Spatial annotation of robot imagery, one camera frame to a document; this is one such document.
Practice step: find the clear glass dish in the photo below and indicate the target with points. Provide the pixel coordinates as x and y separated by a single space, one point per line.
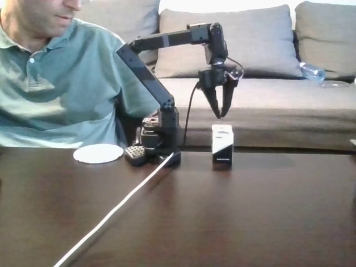
333 84

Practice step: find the grey fabric sofa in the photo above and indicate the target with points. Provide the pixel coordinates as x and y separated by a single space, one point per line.
264 111

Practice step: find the grey sofa back cushion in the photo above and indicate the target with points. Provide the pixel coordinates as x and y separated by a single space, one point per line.
328 36
133 19
250 41

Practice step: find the white round coaster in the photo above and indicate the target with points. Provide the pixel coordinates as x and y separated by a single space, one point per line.
97 154

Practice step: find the small white object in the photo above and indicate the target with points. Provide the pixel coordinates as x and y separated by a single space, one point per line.
353 142

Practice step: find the clear plastic water bottle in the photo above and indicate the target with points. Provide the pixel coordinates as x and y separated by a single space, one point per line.
311 71

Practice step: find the black perforated clamp pad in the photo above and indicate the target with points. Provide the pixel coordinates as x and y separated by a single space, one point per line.
134 153

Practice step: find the person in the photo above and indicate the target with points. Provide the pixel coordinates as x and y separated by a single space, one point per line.
55 83

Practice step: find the white and black servo box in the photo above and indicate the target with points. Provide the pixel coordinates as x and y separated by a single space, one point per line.
222 144

